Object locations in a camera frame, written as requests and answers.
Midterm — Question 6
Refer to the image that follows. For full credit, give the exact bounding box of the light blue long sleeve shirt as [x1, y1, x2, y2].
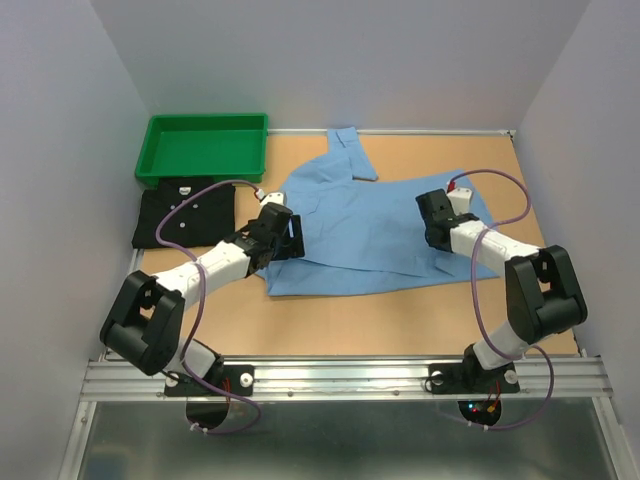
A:
[259, 128, 470, 297]

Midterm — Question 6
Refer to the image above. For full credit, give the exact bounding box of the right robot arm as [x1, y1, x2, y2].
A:
[416, 189, 588, 390]

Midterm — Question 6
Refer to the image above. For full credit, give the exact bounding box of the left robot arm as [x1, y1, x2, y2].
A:
[99, 192, 304, 394]

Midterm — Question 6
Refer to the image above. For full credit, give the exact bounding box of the folded black shirt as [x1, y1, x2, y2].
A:
[131, 177, 235, 249]

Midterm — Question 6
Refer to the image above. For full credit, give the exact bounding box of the green plastic tray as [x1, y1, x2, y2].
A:
[135, 113, 268, 187]

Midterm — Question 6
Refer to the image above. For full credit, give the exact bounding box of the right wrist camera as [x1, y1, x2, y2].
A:
[446, 181, 474, 215]

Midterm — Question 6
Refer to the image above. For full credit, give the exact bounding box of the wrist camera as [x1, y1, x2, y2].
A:
[446, 181, 474, 215]
[256, 189, 286, 206]

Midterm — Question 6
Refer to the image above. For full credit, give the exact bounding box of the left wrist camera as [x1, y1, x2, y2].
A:
[256, 189, 286, 206]

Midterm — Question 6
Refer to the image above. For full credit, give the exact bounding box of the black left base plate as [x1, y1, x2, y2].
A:
[164, 364, 255, 398]

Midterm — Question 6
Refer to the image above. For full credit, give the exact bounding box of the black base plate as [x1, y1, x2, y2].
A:
[164, 364, 255, 398]
[424, 361, 520, 395]

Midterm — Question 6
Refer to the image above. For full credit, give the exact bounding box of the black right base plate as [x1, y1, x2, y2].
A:
[424, 361, 520, 395]

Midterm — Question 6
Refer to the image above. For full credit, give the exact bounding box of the aluminium mounting rail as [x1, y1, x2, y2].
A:
[80, 356, 613, 403]

